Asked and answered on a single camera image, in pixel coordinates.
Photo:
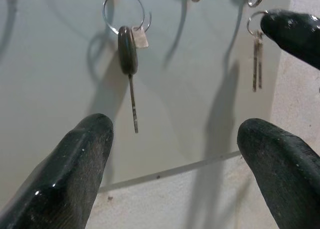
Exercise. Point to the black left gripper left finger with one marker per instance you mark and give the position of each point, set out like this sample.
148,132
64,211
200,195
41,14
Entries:
62,179

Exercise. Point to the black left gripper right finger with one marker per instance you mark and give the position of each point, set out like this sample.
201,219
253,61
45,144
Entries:
285,174

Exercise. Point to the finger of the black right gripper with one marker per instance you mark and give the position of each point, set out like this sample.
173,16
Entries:
292,31

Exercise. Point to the pale grey key rack board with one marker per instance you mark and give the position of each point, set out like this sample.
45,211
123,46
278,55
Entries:
50,76

